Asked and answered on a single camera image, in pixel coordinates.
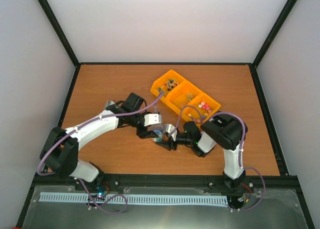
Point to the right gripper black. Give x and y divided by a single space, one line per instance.
167 145

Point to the pile of translucent popsicle candies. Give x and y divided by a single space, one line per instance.
189 97

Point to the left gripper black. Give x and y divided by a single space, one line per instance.
144 134

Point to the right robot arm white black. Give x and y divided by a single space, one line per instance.
223 129

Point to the yellow three-compartment bin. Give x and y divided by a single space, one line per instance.
176 99

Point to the silver metal scoop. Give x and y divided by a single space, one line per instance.
108 103

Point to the lollipops in cup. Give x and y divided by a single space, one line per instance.
159 134

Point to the clear plastic cup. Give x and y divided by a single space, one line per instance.
159 127

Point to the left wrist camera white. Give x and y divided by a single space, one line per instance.
151 119

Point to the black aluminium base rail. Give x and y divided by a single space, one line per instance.
208 183

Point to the pile of lollipops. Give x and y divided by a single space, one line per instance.
168 86

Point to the light blue cable duct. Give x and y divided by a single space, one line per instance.
136 199

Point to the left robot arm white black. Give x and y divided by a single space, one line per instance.
60 152

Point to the pile of star candies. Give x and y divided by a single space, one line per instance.
203 108

